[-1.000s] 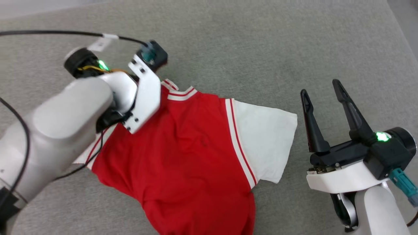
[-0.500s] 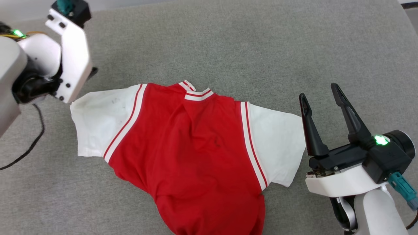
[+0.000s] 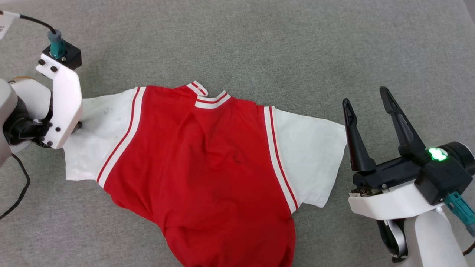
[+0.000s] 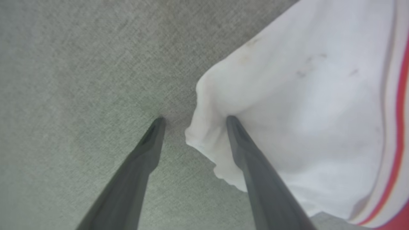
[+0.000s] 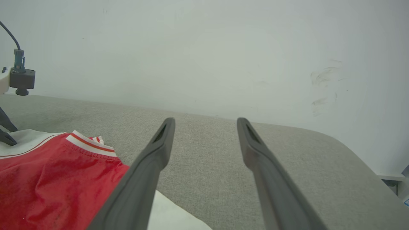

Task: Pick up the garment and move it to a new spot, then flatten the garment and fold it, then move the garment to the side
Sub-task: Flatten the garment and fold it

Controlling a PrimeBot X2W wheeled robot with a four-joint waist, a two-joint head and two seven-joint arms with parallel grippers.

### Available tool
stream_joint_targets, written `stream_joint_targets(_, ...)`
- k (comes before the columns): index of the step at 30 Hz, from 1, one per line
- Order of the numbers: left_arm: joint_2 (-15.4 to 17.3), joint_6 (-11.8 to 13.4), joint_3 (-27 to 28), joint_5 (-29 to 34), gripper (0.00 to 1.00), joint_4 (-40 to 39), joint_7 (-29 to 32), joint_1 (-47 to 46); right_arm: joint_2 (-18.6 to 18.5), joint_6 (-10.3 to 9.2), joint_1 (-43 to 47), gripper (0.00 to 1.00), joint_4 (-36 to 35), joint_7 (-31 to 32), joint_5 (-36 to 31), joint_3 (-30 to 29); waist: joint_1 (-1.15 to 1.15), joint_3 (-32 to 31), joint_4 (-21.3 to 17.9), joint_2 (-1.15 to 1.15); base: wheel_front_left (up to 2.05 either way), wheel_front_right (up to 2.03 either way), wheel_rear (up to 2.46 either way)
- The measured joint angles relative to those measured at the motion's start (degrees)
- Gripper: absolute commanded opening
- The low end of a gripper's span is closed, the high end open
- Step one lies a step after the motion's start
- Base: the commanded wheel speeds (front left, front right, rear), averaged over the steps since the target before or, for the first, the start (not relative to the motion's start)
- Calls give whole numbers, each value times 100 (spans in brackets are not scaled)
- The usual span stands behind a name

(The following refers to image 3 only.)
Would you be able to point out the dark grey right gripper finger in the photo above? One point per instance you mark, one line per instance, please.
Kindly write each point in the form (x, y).
(356, 144)
(404, 133)

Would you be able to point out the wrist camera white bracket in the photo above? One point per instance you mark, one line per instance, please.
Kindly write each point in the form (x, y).
(66, 104)
(441, 181)

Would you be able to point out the teal camera connector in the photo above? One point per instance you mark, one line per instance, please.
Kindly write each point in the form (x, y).
(56, 44)
(462, 211)

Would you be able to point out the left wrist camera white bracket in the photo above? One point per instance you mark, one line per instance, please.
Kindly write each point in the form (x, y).
(66, 104)

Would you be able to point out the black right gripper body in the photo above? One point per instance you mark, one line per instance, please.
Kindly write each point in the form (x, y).
(400, 171)

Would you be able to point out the teal right camera connector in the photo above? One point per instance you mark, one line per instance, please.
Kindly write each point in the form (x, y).
(462, 211)

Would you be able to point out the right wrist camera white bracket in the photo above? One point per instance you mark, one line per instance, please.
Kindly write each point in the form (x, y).
(441, 181)

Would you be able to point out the teal left camera connector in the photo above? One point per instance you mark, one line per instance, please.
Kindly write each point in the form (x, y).
(56, 44)

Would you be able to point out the red and white shirt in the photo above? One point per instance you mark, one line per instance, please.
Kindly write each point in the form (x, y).
(207, 167)

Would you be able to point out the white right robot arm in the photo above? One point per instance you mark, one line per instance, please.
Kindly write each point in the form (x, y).
(434, 241)

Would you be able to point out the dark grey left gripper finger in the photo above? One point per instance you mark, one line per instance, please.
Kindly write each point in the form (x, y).
(78, 126)

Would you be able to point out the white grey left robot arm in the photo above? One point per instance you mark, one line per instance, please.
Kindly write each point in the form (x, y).
(31, 98)

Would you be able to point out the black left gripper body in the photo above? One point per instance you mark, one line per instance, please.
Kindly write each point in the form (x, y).
(26, 129)

